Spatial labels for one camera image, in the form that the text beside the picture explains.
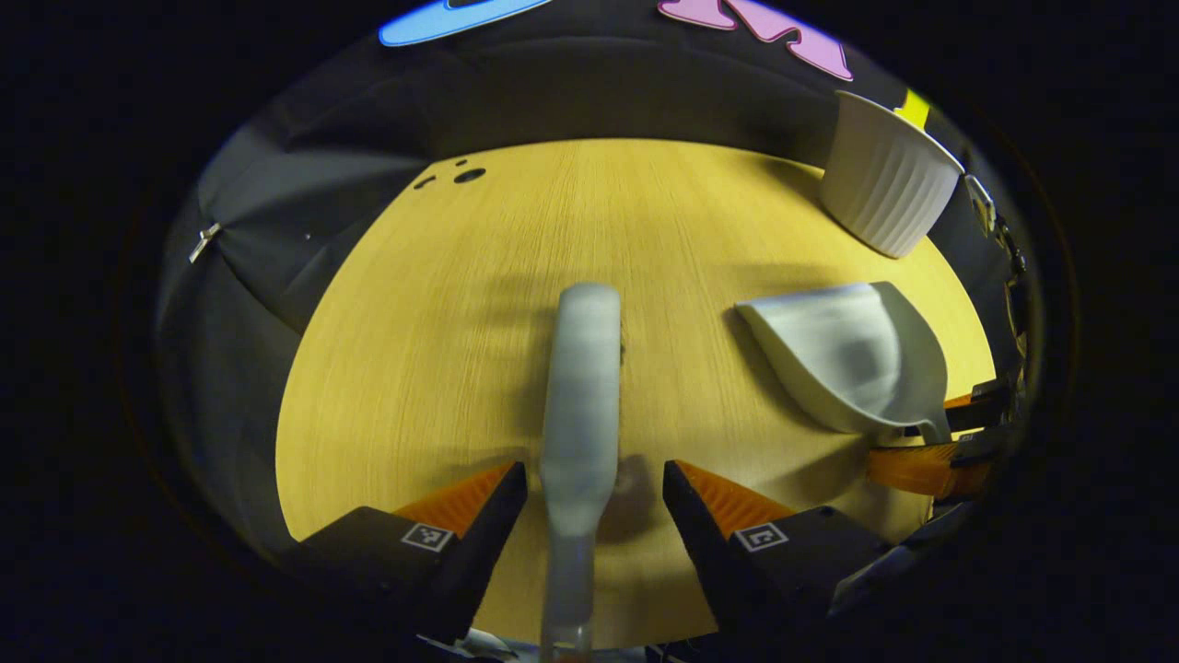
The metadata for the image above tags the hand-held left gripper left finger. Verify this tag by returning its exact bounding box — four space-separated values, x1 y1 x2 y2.
291 460 530 646

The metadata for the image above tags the wooden desktop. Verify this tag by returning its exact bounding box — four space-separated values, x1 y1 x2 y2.
274 138 998 650

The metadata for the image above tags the white ribbed garbage bin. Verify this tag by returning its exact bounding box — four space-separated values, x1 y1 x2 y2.
819 88 966 260

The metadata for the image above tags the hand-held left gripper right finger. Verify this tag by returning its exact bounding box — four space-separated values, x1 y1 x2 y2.
663 459 891 637

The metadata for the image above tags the white plastic dustpan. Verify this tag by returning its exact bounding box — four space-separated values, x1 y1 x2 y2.
734 280 952 445

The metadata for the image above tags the small grey broom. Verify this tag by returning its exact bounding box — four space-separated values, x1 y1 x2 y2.
538 282 624 663

